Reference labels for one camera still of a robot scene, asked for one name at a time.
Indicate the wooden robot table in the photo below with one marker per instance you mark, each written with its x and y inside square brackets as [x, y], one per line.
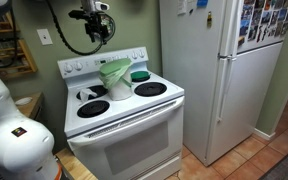
[74, 165]

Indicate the dark floor rug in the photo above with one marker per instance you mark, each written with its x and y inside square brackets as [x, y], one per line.
[285, 168]

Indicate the white stove drawer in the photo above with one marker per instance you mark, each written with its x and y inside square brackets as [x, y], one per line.
[160, 170]

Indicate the white electric stove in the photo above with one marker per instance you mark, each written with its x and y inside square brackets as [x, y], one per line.
[117, 111]

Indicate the yellow dark fridge magnet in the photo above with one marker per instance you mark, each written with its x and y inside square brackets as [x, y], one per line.
[209, 19]

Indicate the small wooden side table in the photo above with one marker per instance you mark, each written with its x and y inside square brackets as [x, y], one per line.
[34, 105]

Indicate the wooden spice shelf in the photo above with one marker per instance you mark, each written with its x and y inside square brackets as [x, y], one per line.
[25, 55]

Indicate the white tissue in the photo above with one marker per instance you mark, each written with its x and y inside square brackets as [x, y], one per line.
[86, 95]

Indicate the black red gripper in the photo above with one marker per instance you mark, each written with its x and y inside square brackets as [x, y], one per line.
[97, 23]

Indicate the white baseboard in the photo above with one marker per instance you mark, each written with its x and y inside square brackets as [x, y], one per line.
[263, 134]

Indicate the colourful round wall plate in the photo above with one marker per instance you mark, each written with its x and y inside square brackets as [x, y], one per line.
[112, 28]

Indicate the small white plate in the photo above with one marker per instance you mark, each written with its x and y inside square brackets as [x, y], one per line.
[23, 101]

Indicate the photo magnet collage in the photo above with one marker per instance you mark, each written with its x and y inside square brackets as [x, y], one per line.
[267, 18]

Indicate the white compost bin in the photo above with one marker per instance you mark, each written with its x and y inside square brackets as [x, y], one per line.
[121, 91]

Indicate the green bin liner bag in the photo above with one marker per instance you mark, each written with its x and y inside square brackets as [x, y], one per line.
[109, 80]

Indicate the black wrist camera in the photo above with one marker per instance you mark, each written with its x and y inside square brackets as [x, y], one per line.
[77, 14]

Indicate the wall power outlet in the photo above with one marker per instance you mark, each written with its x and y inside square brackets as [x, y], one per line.
[44, 36]

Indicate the white refrigerator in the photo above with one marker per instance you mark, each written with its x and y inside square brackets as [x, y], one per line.
[190, 83]

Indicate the white oven door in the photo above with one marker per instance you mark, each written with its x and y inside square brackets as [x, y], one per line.
[134, 150]

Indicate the white stove knob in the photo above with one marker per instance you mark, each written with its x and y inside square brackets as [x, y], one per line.
[78, 66]
[142, 53]
[134, 55]
[68, 68]

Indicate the blue paper note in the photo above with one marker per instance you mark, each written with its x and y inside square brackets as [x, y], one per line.
[202, 2]

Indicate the green bin lid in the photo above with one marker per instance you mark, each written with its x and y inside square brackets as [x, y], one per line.
[114, 66]

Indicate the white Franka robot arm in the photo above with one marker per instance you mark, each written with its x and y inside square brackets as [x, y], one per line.
[17, 146]

